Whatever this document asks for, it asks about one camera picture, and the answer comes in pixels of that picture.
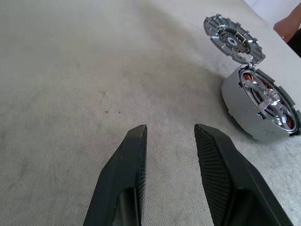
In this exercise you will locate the grey hinged motor lid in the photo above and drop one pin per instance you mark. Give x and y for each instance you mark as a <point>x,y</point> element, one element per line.
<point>231,42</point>

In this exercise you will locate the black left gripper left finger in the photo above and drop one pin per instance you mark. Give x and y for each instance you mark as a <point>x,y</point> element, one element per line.
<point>124,169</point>

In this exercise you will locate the grey round motor housing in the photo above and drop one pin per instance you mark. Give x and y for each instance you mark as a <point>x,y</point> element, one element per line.
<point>232,99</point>

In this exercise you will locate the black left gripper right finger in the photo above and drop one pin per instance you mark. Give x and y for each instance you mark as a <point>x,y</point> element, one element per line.
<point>225,169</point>

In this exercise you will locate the spoked metal rotor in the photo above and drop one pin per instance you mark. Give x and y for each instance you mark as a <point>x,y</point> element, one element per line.
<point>270,96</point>

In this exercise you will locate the person in dark clothing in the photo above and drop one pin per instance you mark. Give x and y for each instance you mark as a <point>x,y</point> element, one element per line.
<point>296,44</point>

